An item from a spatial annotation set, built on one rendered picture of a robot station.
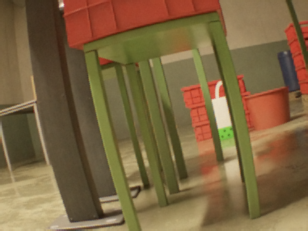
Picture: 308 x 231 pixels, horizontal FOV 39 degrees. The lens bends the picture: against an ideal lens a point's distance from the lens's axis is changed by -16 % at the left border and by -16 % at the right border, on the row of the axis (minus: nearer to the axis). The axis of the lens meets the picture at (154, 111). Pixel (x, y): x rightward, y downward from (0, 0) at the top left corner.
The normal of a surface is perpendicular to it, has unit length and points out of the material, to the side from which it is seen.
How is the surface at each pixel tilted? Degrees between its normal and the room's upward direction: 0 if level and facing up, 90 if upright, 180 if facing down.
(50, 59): 90
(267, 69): 90
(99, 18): 90
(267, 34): 90
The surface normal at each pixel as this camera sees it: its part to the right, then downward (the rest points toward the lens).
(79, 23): -0.17, 0.04
